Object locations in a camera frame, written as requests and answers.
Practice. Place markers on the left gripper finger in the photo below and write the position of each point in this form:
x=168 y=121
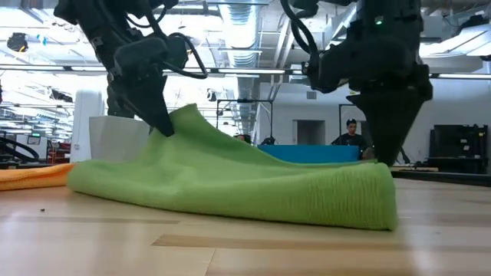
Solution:
x=149 y=103
x=113 y=103

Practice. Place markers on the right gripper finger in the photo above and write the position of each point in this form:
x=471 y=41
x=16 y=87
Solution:
x=387 y=122

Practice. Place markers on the green microfiber towel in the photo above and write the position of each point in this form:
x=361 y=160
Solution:
x=230 y=184

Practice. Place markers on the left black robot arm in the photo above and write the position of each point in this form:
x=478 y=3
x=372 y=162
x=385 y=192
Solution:
x=96 y=23

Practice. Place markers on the orange microfiber towel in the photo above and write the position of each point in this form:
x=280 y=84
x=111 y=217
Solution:
x=30 y=176

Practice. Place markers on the white pillar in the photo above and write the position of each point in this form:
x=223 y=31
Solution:
x=86 y=126

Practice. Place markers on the white hexagonal plant pot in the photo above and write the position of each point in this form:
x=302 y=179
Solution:
x=115 y=142

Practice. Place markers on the person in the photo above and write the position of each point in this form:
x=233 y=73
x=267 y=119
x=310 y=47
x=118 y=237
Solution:
x=351 y=140
x=243 y=138

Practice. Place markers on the black cabinet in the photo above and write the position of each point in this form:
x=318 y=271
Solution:
x=456 y=149

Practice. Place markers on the ceiling light bar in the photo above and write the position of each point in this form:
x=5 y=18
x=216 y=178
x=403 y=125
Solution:
x=238 y=71
x=38 y=68
x=460 y=76

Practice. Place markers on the blue-green storage bin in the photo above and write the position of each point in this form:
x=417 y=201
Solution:
x=307 y=153

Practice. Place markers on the black ceiling device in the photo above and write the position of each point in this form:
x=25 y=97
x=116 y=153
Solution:
x=17 y=42

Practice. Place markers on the silver ventilation duct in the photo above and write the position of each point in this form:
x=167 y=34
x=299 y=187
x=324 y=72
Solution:
x=241 y=23

